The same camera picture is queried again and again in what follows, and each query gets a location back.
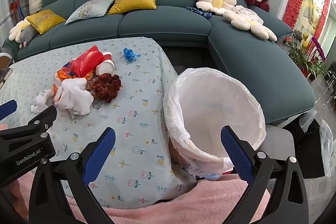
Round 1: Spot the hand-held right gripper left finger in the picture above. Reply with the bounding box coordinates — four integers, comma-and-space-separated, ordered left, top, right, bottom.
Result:
28, 127, 116, 224

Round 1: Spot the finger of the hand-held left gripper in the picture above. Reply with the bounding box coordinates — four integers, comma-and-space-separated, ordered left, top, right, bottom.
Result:
0, 105, 57, 157
0, 100, 18, 121

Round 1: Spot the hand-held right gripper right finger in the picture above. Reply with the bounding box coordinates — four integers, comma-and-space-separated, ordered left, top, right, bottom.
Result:
220, 125, 310, 224

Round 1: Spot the orange printed plastic wrapper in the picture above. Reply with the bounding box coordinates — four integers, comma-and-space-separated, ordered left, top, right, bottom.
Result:
56, 61, 95, 83
52, 83, 64, 99

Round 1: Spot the white lined trash bin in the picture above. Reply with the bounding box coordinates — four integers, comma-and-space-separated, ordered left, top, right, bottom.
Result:
163, 68, 267, 181

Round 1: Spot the dark red velvet scrunchie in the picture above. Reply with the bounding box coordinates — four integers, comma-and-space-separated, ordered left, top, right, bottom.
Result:
91, 73, 122, 104

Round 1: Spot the small white crumpled tissue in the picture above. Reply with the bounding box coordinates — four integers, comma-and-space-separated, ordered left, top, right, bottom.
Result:
31, 89, 53, 113

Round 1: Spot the large white crumpled tissue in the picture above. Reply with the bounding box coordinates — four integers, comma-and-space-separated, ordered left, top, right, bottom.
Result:
54, 78, 94, 115

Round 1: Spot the grey upholstered stool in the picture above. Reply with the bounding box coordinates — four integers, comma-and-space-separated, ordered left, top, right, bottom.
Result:
265, 126, 296, 161

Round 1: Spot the floral light blue tablecloth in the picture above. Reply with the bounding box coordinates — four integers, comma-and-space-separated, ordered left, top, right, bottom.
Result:
0, 37, 197, 209

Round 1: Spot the red plastic bag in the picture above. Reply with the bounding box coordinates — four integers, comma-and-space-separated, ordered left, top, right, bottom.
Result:
70, 46, 104, 77

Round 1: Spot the pink fluffy blanket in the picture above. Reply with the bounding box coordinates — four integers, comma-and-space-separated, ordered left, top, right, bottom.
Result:
0, 172, 271, 224

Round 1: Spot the black box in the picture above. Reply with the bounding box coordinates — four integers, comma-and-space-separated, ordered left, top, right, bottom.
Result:
299, 116, 328, 178

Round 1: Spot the grey plush toy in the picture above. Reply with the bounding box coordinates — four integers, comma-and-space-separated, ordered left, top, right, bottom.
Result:
19, 26, 37, 48

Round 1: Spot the small cream flower plush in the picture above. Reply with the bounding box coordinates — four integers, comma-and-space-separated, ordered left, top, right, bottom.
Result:
9, 18, 29, 42

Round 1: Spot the clear plastic bag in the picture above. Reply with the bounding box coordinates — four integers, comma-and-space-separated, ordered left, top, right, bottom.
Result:
319, 119, 334, 178

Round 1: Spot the small yellow embroidered pillow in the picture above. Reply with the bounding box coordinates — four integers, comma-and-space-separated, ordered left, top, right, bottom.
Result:
26, 9, 66, 35

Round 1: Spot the blue curled ribbon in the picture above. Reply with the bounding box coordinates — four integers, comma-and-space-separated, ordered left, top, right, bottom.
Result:
123, 48, 141, 63

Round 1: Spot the green potted plant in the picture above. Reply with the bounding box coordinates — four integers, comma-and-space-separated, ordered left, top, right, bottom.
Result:
287, 30, 327, 80

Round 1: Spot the dark dining chair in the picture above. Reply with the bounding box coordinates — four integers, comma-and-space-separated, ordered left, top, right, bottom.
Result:
322, 61, 336, 98

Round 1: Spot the light blue embroidered pillow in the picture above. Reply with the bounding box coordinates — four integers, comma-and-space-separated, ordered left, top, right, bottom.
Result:
65, 0, 116, 25

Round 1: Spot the long white flower cushion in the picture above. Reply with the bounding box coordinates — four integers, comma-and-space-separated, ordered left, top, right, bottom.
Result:
223, 5, 278, 42

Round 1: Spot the purple orchid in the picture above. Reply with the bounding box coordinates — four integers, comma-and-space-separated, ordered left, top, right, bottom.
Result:
311, 36, 327, 62

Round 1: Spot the white folded blanket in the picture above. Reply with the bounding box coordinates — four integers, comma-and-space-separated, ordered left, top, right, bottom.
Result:
234, 5, 264, 24

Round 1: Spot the teal sectional sofa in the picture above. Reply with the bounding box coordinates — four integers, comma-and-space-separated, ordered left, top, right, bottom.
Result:
3, 0, 315, 125

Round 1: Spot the blue beaded accessory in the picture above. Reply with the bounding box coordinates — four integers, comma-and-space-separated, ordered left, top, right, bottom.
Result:
186, 6, 213, 19

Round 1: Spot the large yellow embroidered pillow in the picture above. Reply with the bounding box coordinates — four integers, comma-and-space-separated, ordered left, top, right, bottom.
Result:
108, 0, 157, 15

